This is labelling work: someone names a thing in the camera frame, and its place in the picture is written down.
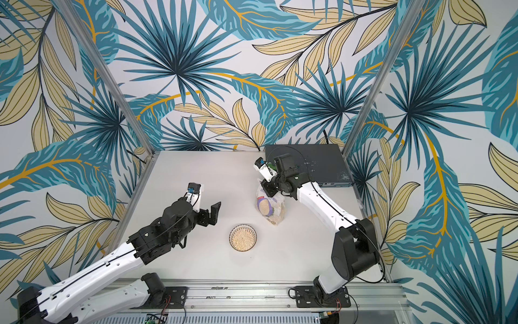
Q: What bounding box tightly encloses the white purple oats bag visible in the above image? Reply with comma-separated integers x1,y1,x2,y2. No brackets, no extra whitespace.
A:
256,184,285,226

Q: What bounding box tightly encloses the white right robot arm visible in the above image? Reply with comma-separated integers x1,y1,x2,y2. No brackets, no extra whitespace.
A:
254,154,380,299

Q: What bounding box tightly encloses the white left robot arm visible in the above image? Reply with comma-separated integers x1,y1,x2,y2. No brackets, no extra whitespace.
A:
17,197,221,323

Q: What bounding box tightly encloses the patterned breakfast bowl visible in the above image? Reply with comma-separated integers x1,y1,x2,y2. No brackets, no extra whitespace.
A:
229,224,257,252

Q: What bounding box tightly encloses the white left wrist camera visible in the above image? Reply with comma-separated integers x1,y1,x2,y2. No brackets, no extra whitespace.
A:
184,182,204,213

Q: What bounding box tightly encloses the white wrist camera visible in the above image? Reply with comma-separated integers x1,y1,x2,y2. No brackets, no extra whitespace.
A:
254,157,277,182
184,182,204,213

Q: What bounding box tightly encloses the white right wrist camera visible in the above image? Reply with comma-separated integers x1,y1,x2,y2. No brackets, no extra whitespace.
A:
254,157,277,182

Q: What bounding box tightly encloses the grey blue network switch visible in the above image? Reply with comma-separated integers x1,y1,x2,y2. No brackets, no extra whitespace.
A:
264,144,353,188

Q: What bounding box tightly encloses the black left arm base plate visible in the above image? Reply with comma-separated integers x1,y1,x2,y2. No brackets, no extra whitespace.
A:
153,286,188,310

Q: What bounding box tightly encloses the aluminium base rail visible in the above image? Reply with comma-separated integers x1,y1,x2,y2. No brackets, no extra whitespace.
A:
60,278,410,324

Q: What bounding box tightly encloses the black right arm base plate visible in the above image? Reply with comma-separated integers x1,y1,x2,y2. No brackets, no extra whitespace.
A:
287,286,351,309

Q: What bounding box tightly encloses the aluminium left corner post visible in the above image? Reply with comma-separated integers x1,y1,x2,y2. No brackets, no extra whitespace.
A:
54,0,155,156

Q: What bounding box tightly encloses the aluminium corner post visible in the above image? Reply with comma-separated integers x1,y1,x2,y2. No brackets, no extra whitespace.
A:
343,0,424,161
54,0,155,156

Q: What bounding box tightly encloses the aluminium right corner post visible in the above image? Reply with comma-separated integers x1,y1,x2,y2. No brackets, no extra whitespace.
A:
343,0,424,161

